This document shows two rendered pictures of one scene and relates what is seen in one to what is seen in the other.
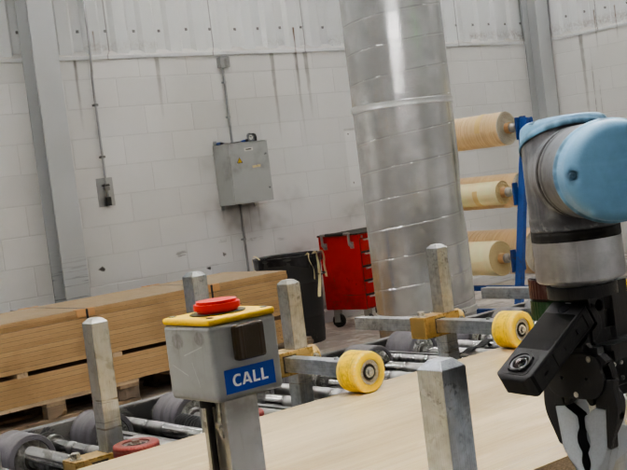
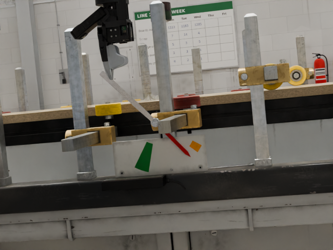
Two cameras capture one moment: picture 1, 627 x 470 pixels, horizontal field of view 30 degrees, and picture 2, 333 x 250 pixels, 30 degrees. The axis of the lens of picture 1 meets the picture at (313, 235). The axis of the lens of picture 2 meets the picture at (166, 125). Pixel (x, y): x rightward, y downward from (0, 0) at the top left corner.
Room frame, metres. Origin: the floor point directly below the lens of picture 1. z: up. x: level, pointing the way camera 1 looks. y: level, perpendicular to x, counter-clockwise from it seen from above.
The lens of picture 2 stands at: (0.20, -1.61, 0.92)
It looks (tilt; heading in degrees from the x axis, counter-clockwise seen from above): 3 degrees down; 50
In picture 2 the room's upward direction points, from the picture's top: 6 degrees counter-clockwise
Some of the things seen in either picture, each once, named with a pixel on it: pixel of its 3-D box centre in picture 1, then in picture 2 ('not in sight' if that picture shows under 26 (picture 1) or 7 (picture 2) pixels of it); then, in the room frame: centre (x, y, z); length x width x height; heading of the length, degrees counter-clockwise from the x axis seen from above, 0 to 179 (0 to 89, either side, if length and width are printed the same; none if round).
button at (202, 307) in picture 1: (216, 309); not in sight; (1.00, 0.09, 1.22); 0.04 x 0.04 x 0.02
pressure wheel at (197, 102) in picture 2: not in sight; (188, 114); (1.44, -0.26, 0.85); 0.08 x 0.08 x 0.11
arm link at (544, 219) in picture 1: (569, 177); not in sight; (1.18, -0.26, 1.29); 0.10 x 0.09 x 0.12; 1
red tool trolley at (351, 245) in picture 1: (369, 274); not in sight; (9.98, -0.43, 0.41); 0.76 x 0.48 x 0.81; 137
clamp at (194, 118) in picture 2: not in sight; (176, 119); (1.34, -0.32, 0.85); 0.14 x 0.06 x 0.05; 130
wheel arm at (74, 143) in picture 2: not in sight; (92, 138); (1.16, -0.17, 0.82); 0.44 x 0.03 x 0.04; 40
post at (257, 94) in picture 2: not in sight; (258, 102); (1.48, -0.49, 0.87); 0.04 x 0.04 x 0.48; 40
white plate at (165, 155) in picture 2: not in sight; (159, 156); (1.28, -0.29, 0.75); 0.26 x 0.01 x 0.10; 130
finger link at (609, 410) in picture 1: (601, 404); (104, 44); (1.16, -0.27, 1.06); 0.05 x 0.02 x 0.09; 40
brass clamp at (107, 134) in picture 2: not in sight; (90, 137); (1.18, -0.13, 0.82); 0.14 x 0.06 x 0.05; 130
